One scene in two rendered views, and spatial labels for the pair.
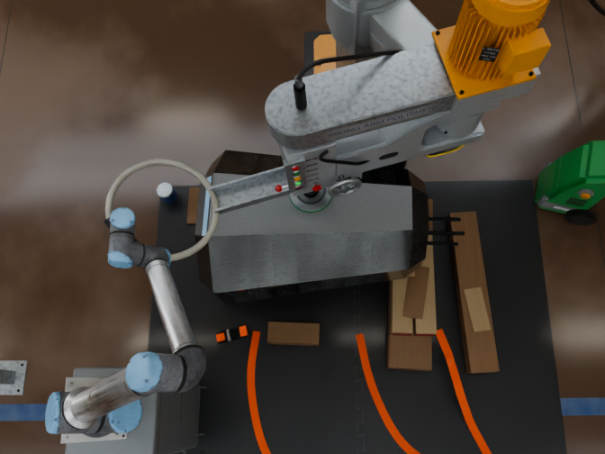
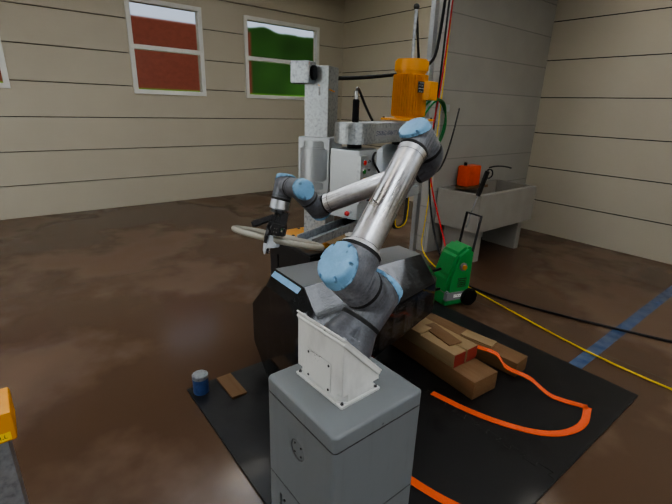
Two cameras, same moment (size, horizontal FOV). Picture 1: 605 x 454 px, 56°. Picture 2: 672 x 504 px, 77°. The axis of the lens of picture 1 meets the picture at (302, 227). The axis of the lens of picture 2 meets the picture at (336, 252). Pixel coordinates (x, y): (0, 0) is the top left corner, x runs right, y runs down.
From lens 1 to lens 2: 2.68 m
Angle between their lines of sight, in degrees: 60
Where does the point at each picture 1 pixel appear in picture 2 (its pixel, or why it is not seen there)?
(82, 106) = (65, 377)
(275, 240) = not seen: hidden behind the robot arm
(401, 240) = (419, 262)
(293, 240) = not seen: hidden behind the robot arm
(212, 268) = (318, 317)
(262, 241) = not seen: hidden behind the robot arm
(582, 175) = (455, 255)
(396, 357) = (471, 376)
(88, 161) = (92, 405)
